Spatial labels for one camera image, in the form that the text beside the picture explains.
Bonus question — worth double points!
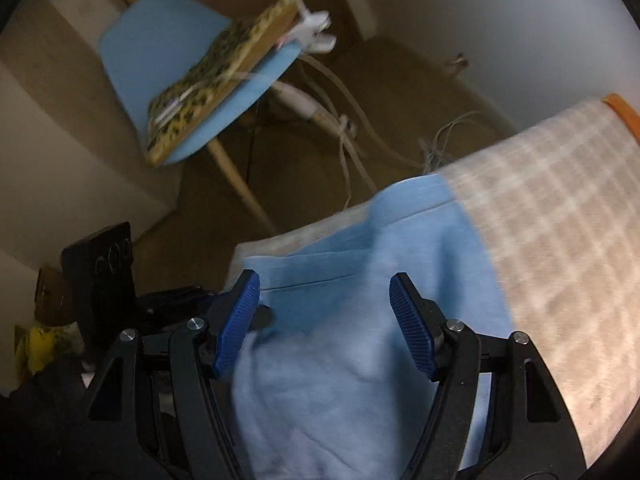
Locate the leopard print book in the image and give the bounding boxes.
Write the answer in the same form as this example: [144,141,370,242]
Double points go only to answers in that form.
[146,0,298,163]

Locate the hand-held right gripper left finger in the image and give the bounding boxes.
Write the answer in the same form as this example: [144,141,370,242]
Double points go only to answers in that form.
[82,269,263,480]

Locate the blue chair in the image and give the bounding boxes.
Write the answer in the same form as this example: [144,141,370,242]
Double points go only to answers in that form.
[97,0,306,236]

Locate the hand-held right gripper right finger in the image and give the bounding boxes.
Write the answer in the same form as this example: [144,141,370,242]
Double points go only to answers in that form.
[389,272,588,480]

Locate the white power cable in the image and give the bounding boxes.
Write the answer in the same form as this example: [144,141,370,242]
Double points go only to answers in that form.
[272,52,436,211]

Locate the grey cable bundle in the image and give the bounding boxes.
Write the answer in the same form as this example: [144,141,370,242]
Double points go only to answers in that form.
[417,110,501,176]

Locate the beige plaid blanket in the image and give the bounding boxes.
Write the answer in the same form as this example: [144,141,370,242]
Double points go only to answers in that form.
[225,96,640,466]

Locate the yellow cloth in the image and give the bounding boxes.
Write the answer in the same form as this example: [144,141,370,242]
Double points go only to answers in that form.
[15,325,57,376]

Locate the white clip desk lamp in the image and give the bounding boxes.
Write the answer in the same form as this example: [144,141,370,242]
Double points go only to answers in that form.
[280,0,338,53]

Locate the light blue denim pants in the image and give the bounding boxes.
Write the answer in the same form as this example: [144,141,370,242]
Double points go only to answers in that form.
[227,174,516,480]

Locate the small brown box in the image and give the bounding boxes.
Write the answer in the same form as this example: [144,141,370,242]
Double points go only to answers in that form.
[34,265,76,326]

